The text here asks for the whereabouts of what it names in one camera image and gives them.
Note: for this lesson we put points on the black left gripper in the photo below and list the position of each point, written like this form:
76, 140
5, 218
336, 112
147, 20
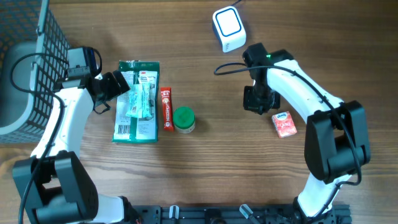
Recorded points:
114, 89

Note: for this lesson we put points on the teal snack bar wrapper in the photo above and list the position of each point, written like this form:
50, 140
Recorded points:
139, 101

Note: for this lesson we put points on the red Nescafe coffee stick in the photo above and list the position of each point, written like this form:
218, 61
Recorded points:
167, 108

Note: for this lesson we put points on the white barcode scanner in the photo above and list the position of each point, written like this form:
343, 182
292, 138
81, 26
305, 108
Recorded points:
228, 28

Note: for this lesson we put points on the green lid round container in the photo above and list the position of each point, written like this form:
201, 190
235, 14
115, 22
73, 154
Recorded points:
184, 120

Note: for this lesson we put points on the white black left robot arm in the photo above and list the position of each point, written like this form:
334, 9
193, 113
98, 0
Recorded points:
53, 184

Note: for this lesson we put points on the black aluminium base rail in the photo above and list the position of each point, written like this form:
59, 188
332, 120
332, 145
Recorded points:
278, 214

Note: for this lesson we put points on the red white juice carton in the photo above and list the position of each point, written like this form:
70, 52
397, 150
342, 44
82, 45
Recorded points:
284, 124

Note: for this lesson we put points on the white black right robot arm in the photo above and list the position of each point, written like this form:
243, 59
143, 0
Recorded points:
336, 137

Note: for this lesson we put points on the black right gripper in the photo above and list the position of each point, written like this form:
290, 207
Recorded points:
249, 103

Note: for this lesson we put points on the grey plastic mesh basket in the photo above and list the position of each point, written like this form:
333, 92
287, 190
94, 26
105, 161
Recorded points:
33, 51

